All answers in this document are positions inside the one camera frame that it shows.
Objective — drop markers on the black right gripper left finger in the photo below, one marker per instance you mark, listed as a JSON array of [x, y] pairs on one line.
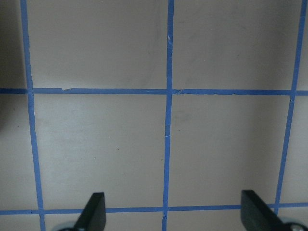
[[93, 216]]

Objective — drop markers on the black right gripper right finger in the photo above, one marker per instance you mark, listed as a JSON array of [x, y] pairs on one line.
[[257, 216]]

